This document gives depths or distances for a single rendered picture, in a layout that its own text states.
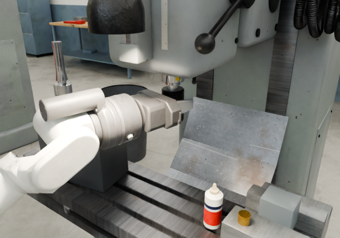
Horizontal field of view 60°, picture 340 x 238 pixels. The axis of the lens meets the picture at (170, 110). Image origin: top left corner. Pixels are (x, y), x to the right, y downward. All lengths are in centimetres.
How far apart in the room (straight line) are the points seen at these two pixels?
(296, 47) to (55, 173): 68
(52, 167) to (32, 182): 3
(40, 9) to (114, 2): 755
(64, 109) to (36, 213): 196
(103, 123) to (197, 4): 24
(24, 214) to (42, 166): 198
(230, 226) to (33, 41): 747
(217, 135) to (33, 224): 164
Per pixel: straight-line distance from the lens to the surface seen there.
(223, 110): 98
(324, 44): 87
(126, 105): 52
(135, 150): 271
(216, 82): 98
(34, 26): 781
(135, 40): 48
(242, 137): 95
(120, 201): 80
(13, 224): 238
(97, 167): 80
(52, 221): 230
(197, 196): 81
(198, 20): 47
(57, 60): 84
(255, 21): 64
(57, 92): 85
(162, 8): 49
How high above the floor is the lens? 144
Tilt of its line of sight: 21 degrees down
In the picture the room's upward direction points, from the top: straight up
